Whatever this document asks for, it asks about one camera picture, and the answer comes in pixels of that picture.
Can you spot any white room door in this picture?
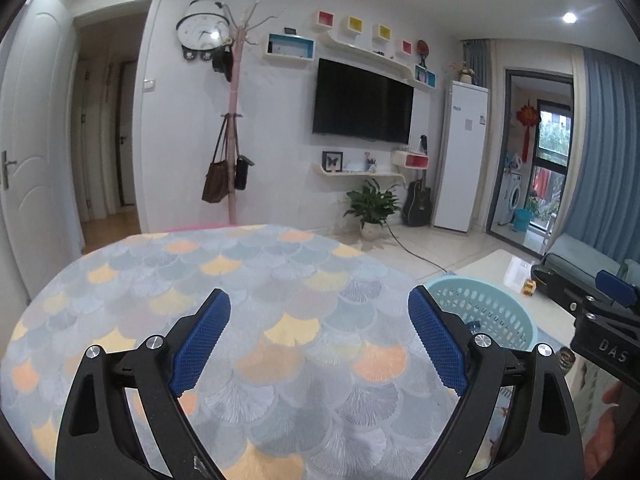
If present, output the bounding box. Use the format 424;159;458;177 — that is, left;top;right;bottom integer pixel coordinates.
1;0;81;298

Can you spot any person's right hand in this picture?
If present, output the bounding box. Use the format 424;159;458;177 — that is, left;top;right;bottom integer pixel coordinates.
584;382;628;479

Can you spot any grey sofa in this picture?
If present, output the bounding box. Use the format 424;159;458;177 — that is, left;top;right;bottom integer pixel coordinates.
541;234;639;296

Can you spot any white coffee table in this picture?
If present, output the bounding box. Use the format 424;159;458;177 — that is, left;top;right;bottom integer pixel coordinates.
454;249;575;346

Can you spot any blue window curtain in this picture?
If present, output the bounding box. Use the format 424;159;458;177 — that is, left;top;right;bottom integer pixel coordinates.
563;49;639;262

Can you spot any blue plastic bucket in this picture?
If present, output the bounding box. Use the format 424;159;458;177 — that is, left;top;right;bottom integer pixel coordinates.
512;208;533;233

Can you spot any light blue laundry basket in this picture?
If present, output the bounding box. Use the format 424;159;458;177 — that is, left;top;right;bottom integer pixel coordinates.
425;274;538;351

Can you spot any washing machine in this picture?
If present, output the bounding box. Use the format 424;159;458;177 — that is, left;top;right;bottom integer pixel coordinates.
495;171;522;226

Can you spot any black acoustic guitar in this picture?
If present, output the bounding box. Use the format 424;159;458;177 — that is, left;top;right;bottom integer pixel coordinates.
401;180;433;228

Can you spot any red chinese knot decoration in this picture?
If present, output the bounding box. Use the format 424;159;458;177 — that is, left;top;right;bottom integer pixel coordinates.
516;102;540;162

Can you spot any white refrigerator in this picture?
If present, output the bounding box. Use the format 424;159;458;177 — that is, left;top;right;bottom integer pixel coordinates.
432;81;489;233

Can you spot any green potted plant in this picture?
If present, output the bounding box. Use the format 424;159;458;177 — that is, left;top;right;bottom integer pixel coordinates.
344;179;400;242

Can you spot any brown hanging handbag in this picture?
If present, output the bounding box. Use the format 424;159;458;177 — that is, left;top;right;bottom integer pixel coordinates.
202;114;229;204

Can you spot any black small hanging bag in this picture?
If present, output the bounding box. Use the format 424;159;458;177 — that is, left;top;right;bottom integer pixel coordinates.
234;155;255;191

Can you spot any black hanging cap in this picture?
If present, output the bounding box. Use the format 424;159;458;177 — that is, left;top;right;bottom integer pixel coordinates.
212;44;234;82

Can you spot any pink coat rack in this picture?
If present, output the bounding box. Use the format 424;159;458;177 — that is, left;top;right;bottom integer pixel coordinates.
222;0;282;226

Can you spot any black floor cable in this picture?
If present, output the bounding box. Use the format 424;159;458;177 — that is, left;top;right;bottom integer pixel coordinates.
384;221;449;274

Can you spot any white curved wall shelf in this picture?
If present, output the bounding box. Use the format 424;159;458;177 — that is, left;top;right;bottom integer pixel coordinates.
311;164;407;184

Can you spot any butterfly picture frame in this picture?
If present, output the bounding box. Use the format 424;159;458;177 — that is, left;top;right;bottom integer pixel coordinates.
321;151;343;172

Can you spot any black wall television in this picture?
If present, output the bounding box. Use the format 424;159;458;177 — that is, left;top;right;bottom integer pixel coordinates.
312;58;414;144

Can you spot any upper curved wall shelf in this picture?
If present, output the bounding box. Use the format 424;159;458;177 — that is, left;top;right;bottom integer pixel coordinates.
318;32;437;90

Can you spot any blue rectangular wall box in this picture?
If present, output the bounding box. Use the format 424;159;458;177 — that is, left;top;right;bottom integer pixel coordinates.
265;32;316;62

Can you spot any panda wall clock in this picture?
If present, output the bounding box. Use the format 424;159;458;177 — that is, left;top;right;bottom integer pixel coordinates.
176;0;232;61

